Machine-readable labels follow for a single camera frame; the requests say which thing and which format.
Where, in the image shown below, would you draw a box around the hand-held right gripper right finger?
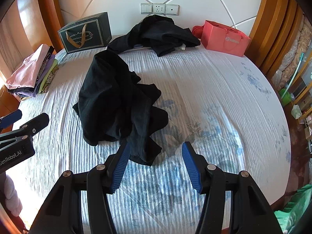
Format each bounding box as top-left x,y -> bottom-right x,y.
182,141 -> 284,234

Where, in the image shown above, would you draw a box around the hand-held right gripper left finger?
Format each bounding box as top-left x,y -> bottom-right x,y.
29,140 -> 133,234

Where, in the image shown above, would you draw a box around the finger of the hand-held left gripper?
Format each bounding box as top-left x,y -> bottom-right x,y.
0,110 -> 23,129
0,113 -> 50,152

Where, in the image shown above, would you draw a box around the black garment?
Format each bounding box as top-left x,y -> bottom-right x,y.
107,15 -> 201,58
73,51 -> 169,167

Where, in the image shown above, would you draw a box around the stack of folded clothes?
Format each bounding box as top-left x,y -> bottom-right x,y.
6,44 -> 59,100

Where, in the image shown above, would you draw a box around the person's left hand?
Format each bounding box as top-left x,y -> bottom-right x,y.
4,175 -> 23,217

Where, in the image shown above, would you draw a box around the wooden nightstand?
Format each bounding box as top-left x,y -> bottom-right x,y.
0,84 -> 21,129

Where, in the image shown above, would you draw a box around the bed with white floral sheet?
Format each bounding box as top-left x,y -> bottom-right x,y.
6,36 -> 292,230

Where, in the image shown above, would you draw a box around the wooden wardrobe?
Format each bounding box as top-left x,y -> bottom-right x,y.
0,0 -> 49,88

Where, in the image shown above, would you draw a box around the green plastic bag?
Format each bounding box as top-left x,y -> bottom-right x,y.
274,184 -> 312,234

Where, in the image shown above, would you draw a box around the green bucket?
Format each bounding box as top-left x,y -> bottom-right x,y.
279,88 -> 294,106

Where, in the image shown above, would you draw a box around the white plastic bag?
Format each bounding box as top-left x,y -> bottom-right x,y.
291,105 -> 303,120

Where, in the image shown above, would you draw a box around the pink paper bag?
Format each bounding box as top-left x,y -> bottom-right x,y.
200,20 -> 251,58

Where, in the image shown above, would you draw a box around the red bag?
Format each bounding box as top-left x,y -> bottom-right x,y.
192,25 -> 205,39

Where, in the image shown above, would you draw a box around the glass door cabinet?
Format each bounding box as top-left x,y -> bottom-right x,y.
292,54 -> 312,117

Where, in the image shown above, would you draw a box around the floral bedding roll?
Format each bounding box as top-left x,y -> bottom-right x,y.
272,17 -> 306,86

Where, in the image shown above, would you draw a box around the dark gift bag gold handles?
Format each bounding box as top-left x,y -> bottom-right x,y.
58,12 -> 113,54

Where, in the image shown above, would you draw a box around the white wall socket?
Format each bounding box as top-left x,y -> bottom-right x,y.
153,3 -> 166,15
165,4 -> 179,16

